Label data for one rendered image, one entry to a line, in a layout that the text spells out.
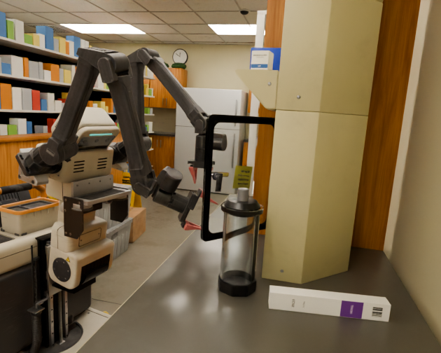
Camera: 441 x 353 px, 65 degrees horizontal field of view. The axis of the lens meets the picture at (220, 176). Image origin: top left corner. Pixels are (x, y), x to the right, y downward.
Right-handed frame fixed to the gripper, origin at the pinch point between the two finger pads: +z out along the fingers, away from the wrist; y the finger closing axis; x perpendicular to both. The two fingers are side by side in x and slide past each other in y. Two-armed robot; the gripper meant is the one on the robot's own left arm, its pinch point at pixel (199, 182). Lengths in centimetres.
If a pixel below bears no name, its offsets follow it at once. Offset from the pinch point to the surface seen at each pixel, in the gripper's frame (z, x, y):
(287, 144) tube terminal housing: -22, -46, 36
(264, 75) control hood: -39, -46, 29
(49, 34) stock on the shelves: -95, 176, -213
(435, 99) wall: -37, -26, 75
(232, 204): -7, -57, 25
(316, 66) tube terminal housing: -42, -46, 41
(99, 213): 58, 109, -116
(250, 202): -8, -56, 29
